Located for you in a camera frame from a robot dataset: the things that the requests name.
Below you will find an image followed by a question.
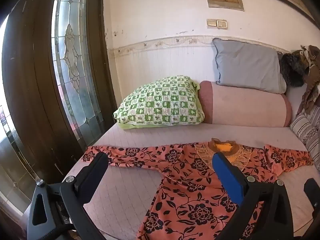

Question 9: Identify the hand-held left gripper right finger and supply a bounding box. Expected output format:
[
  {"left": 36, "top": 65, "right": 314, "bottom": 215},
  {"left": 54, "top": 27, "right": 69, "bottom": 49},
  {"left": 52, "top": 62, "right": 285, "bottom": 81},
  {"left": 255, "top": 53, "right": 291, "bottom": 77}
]
[{"left": 212, "top": 151, "right": 296, "bottom": 240}]

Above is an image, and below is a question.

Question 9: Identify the orange black floral dress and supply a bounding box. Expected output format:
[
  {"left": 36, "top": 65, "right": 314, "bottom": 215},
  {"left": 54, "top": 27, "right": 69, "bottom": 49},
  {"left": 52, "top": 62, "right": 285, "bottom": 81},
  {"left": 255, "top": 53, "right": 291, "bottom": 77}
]
[{"left": 82, "top": 138, "right": 314, "bottom": 240}]

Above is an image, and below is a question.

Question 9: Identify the bed with pink sheet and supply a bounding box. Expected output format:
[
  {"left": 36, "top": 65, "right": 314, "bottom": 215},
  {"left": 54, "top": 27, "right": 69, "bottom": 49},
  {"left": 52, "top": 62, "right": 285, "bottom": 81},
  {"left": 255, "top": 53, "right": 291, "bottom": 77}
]
[{"left": 61, "top": 80, "right": 320, "bottom": 240}]

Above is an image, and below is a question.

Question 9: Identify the wooden stained glass door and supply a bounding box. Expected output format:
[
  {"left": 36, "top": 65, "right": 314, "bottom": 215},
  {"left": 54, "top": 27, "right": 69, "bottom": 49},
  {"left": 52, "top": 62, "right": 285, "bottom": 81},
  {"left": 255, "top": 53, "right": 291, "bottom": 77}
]
[{"left": 0, "top": 0, "right": 118, "bottom": 230}]

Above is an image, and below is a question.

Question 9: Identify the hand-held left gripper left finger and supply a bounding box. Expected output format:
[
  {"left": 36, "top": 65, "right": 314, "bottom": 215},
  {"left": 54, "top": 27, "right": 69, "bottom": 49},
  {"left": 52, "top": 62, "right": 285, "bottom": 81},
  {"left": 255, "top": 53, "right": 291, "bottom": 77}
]
[{"left": 26, "top": 152, "right": 109, "bottom": 240}]

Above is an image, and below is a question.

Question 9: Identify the striped floral cushion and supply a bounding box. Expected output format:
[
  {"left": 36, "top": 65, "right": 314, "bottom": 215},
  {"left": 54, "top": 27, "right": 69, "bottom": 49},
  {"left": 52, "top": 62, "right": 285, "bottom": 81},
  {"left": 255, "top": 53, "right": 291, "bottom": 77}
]
[{"left": 289, "top": 105, "right": 320, "bottom": 158}]

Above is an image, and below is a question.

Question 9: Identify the green checkered pillow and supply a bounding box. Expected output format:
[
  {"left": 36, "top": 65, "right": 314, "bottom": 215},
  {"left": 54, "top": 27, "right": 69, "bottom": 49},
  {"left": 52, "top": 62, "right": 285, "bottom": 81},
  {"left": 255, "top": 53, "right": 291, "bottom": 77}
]
[{"left": 113, "top": 75, "right": 205, "bottom": 130}]

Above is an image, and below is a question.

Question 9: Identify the stained glass side window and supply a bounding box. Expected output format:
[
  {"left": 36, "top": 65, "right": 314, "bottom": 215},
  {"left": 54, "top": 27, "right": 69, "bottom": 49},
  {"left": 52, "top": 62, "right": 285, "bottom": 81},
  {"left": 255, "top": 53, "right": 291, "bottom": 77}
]
[{"left": 0, "top": 105, "right": 38, "bottom": 213}]

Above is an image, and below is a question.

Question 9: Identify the pink bolster cushion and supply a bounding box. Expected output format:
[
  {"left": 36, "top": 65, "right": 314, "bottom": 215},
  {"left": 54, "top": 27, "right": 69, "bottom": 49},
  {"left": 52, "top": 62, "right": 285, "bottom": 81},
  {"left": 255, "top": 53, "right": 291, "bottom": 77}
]
[{"left": 199, "top": 80, "right": 293, "bottom": 128}]

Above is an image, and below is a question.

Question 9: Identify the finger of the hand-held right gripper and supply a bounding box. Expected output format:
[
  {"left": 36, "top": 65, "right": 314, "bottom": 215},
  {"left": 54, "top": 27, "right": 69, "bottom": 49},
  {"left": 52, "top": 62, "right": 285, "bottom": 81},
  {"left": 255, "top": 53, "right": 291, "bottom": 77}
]
[{"left": 303, "top": 178, "right": 320, "bottom": 207}]

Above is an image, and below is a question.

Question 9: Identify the grey blue pillow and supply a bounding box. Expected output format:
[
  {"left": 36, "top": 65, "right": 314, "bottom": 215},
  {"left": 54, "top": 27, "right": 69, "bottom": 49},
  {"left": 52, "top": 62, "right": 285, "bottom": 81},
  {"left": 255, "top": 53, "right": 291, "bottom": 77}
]
[{"left": 212, "top": 37, "right": 287, "bottom": 94}]

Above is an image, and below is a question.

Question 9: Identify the brown crumpled cloth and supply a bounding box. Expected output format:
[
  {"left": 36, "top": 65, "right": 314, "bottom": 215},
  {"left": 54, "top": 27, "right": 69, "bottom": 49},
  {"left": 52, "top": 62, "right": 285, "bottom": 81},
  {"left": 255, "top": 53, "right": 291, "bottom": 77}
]
[{"left": 291, "top": 45, "right": 320, "bottom": 112}]

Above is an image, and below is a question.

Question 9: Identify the dark fuzzy cushion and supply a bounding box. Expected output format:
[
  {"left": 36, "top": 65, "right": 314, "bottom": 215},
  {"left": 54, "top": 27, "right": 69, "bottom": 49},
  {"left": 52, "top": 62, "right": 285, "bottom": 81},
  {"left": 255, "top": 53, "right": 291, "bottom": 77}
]
[{"left": 277, "top": 52, "right": 310, "bottom": 88}]

